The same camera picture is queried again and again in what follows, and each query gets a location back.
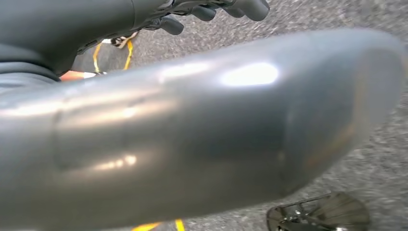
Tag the yellow floor tape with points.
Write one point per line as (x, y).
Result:
(146, 227)
(128, 57)

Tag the robot left foot black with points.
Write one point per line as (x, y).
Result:
(338, 213)

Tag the orange white strip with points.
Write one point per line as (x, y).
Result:
(73, 76)

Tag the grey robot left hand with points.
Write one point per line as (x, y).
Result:
(63, 22)

